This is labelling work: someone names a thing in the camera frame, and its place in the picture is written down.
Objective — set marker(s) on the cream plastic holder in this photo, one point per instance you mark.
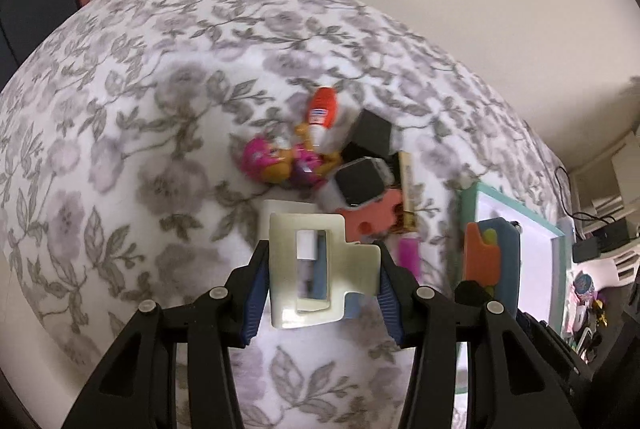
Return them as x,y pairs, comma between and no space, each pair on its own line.
285,269

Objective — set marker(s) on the thin gold box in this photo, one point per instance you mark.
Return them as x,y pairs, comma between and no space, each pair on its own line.
407,189

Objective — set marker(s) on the white shelf unit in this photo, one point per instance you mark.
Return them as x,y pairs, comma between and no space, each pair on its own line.
607,174

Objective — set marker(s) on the orange and blue plastic toy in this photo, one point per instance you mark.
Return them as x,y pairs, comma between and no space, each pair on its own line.
482,259

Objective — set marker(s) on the salmon pink block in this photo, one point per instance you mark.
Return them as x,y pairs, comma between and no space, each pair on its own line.
377,214

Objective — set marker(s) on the black cube charger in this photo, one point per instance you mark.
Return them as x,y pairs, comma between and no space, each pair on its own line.
371,131

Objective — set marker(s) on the black electronic device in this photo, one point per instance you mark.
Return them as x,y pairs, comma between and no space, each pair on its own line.
600,241

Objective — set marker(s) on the pink toy dog figure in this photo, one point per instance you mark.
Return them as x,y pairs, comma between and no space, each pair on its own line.
260,156

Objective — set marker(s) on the yellow and black toy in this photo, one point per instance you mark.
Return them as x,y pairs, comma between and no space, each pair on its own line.
600,313

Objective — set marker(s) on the magenta tube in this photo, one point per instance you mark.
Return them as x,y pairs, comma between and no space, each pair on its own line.
409,254

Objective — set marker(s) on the teal rimmed white box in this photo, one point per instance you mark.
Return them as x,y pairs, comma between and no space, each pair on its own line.
530,259

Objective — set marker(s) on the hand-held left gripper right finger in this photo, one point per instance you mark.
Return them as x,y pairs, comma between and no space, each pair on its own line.
392,304

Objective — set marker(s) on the black cube with grey rim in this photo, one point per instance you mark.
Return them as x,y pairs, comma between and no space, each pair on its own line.
360,181

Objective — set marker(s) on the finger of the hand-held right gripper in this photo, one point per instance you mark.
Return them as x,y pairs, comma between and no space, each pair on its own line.
472,291

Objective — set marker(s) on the orange capped glue bottle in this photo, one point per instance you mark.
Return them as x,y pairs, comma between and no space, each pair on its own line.
321,106

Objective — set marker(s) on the round blue patterned item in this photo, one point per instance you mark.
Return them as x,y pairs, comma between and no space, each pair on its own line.
583,285

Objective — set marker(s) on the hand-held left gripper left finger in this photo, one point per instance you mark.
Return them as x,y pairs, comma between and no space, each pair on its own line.
252,304

